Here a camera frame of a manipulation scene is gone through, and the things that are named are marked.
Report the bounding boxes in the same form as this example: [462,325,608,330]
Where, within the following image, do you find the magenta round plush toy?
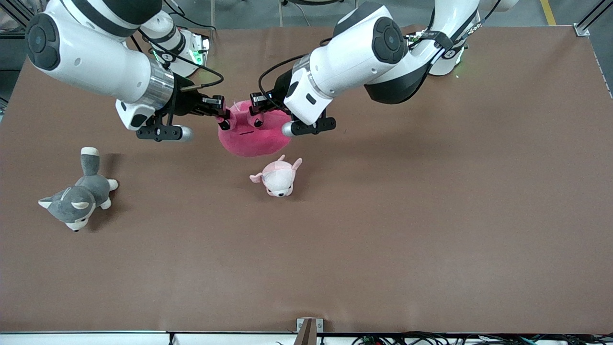
[218,100,294,158]

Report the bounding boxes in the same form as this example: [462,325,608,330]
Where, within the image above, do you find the pale pink plush animal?
[250,154,303,198]

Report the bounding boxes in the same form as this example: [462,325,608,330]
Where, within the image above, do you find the grey and white plush dog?
[38,147,119,232]

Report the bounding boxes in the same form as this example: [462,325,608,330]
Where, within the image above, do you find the brown table cover sheet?
[0,25,613,334]

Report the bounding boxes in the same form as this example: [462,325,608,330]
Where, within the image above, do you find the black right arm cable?
[139,29,225,92]

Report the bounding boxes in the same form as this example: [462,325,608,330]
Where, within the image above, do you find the aluminium frame profile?
[574,0,613,37]
[0,0,32,29]

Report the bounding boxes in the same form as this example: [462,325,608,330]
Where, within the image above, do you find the small metal edge bracket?
[296,318,324,334]

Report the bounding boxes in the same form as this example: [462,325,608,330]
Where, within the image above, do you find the brown wooden post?
[294,319,318,345]

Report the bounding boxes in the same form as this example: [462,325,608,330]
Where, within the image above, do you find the white table edge rail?
[0,331,297,345]

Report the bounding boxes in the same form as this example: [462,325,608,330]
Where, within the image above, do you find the tangled black cables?
[352,331,613,345]

